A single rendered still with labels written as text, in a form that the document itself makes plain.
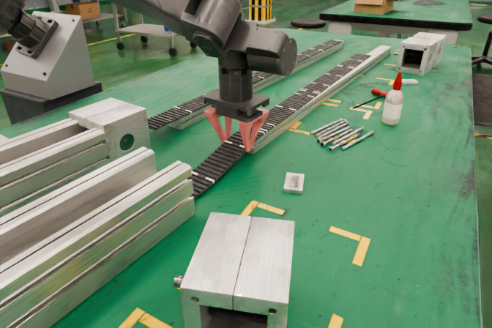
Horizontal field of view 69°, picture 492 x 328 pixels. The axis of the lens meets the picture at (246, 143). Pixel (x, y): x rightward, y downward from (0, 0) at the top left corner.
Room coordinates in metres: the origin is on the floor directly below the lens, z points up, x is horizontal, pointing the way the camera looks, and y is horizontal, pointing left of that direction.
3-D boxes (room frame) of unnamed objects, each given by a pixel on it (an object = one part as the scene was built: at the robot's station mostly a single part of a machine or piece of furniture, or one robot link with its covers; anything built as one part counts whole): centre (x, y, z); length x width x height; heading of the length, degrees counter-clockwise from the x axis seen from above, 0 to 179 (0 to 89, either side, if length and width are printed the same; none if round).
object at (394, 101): (0.74, -0.33, 0.84); 0.04 x 0.04 x 0.12
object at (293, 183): (0.49, -0.08, 0.78); 0.05 x 0.03 x 0.01; 168
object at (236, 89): (0.58, 0.02, 0.92); 0.10 x 0.07 x 0.07; 55
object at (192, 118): (1.11, -0.11, 0.79); 0.96 x 0.04 x 0.03; 145
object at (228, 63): (0.58, 0.01, 0.98); 0.07 x 0.06 x 0.07; 58
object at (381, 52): (1.00, -0.27, 0.79); 0.96 x 0.04 x 0.03; 145
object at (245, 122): (0.58, 0.01, 0.85); 0.07 x 0.07 x 0.09; 55
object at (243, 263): (0.25, 0.01, 0.83); 0.11 x 0.10 x 0.10; 80
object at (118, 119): (0.59, 0.26, 0.83); 0.12 x 0.09 x 0.10; 55
